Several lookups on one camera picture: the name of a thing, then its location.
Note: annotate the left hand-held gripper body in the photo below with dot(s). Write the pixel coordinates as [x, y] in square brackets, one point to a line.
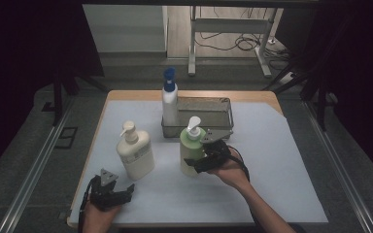
[103, 194]

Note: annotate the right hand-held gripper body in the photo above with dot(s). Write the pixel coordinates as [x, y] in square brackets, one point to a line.
[218, 152]

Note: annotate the green pump bottle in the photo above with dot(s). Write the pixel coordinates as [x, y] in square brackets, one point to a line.
[189, 149]

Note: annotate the cream pump bottle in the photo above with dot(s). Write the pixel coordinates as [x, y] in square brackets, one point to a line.
[137, 155]

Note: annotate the metal mesh basket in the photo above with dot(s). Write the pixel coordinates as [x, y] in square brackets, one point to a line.
[207, 113]

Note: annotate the white bottle with blue pump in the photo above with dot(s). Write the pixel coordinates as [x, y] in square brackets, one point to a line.
[170, 103]

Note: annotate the person's right hand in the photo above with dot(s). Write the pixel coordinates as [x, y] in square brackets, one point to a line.
[233, 173]

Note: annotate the person's left hand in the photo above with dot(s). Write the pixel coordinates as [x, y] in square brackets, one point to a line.
[97, 220]

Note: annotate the pale blue table mat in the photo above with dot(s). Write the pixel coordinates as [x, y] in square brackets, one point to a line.
[162, 197]

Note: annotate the white power strip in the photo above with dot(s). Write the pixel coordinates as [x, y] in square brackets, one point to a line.
[287, 78]

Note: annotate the black stand legs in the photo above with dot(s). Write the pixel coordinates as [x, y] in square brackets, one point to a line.
[57, 100]
[320, 103]

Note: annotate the white cabinet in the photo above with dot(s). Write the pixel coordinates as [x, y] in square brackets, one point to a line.
[126, 29]

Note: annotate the dark curtain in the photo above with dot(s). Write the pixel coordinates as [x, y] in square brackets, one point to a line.
[19, 64]
[362, 71]

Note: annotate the black floor socket frame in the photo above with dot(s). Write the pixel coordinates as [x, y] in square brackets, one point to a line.
[66, 137]

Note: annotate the aluminium floor rail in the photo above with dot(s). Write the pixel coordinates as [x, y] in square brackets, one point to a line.
[29, 181]
[336, 165]

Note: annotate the white metal desk frame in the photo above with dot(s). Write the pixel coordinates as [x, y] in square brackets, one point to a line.
[230, 25]

